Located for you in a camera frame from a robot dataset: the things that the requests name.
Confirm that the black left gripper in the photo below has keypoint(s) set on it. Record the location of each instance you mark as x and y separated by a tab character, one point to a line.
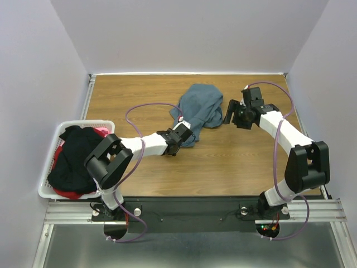
168	130

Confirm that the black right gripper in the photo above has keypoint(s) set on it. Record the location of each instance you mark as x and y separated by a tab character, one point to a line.
234	106

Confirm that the blue-grey t-shirt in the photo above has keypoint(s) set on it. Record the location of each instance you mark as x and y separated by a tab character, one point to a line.
201	108

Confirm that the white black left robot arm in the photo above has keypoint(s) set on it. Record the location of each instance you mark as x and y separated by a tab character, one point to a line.
107	163

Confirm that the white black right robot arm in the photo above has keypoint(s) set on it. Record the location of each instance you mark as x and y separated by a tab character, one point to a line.
308	164

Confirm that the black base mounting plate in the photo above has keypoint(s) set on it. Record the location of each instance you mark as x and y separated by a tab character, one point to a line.
190	215

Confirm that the black t-shirt in basket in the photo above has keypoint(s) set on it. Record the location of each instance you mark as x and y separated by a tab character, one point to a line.
80	142

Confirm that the red t-shirt in basket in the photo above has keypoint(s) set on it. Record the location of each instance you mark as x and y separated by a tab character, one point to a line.
68	176

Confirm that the white plastic laundry basket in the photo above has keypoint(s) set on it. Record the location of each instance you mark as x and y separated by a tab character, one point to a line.
45	190

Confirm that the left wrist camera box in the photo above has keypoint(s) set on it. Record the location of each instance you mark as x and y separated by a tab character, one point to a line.
184	123

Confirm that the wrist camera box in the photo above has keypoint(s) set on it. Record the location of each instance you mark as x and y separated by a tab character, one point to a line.
184	123
252	97

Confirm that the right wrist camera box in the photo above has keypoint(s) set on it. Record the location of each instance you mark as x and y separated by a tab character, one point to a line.
252	97

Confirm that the aluminium left side rail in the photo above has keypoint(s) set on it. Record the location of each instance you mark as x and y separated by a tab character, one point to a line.
91	84

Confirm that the aluminium front frame rail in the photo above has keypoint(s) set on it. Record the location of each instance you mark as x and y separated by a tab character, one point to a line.
81	213

